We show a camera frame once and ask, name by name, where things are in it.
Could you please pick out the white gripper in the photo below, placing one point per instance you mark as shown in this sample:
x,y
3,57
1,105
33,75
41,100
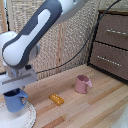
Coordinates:
x,y
16,81

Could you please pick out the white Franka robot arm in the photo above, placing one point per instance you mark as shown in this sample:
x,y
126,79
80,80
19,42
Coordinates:
x,y
33,30

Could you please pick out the white round plate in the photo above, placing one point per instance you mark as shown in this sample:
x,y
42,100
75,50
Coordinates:
x,y
20,117

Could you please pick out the orange rectangular block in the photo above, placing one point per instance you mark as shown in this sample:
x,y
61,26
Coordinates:
x,y
56,99

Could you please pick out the pink cup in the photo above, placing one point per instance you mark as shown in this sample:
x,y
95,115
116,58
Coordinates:
x,y
81,84

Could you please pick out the woven rattan folding screen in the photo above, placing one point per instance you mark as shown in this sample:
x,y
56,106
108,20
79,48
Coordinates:
x,y
70,40

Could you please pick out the brown drawer cabinet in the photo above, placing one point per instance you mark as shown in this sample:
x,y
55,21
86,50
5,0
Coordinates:
x,y
111,46

